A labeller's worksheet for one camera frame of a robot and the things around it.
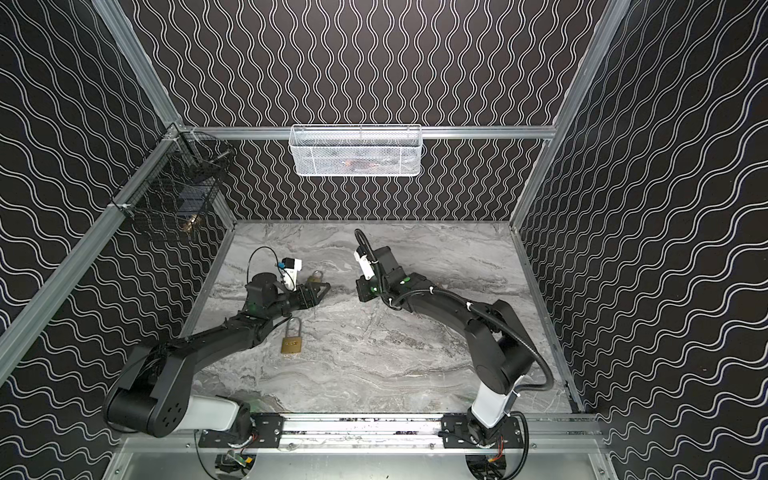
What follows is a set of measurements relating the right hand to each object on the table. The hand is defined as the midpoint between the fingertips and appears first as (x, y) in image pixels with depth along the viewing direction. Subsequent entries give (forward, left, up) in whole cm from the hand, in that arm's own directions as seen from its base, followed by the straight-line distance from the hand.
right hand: (361, 283), depth 89 cm
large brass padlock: (-15, +20, -10) cm, 27 cm away
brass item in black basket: (+8, +45, +19) cm, 49 cm away
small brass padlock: (+9, +19, -10) cm, 23 cm away
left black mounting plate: (-37, +22, -11) cm, 45 cm away
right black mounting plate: (-36, -26, -12) cm, 46 cm away
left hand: (-4, +7, +2) cm, 8 cm away
